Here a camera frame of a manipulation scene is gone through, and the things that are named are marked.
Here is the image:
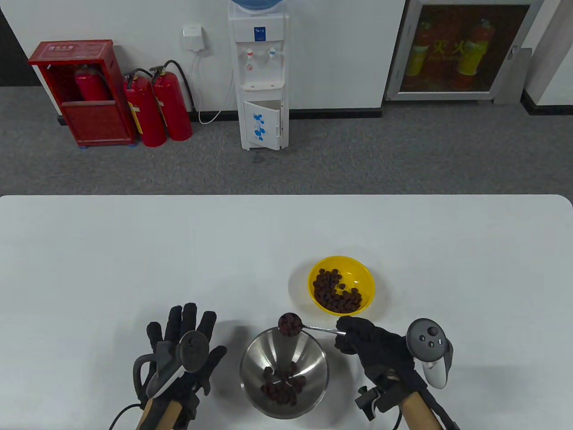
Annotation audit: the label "person's left hand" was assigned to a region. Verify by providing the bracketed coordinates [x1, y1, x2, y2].
[134, 303, 227, 419]

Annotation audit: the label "person's right hand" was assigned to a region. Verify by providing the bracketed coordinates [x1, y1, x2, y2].
[335, 316, 426, 395]

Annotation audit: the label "steel spoon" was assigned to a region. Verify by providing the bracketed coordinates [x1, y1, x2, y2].
[278, 313, 346, 337]

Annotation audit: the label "steel mixing bowl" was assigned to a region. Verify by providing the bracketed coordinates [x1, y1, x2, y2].
[239, 326, 330, 420]

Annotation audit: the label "brown cereal pieces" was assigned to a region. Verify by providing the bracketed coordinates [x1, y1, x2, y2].
[312, 268, 362, 313]

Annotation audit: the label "spoonful of dry cranberries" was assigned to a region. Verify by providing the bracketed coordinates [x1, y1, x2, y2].
[278, 314, 302, 336]

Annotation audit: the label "heap of dry cranberries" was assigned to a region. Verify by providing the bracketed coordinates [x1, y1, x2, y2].
[261, 362, 307, 407]

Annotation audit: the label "person's left forearm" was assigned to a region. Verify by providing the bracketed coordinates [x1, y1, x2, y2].
[134, 396, 184, 430]

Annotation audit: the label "person's right forearm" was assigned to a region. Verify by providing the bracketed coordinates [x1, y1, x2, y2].
[401, 391, 444, 430]

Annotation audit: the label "yellow plastic bowl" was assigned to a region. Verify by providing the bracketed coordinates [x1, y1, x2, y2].
[308, 256, 376, 317]

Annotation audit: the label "grey tracking controller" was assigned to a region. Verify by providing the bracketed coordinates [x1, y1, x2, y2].
[133, 331, 211, 398]
[406, 318, 453, 389]

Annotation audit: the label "red fire extinguisher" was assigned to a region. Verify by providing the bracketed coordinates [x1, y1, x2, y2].
[150, 60, 195, 142]
[123, 69, 167, 147]
[74, 65, 110, 103]

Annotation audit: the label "red fire extinguisher cabinet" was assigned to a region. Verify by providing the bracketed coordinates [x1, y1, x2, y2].
[28, 39, 137, 148]

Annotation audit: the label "white water dispenser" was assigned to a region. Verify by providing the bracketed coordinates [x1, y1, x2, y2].
[228, 4, 290, 151]

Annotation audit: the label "grey glass-door fire cabinet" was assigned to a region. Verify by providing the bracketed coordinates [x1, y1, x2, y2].
[384, 0, 546, 106]

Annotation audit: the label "blue water bottle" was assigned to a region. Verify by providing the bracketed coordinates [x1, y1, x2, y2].
[230, 0, 287, 13]

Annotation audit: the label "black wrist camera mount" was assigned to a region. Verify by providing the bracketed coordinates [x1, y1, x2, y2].
[355, 385, 382, 420]
[174, 392, 200, 430]

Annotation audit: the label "black forearm strap unit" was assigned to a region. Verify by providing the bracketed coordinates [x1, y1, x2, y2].
[421, 389, 461, 430]

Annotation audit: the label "black glove cable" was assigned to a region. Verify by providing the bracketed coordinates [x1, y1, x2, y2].
[109, 403, 144, 430]

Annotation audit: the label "white power cable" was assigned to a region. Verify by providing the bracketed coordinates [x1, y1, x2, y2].
[192, 50, 235, 125]

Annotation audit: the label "white wall box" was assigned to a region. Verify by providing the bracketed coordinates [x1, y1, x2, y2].
[182, 26, 205, 52]

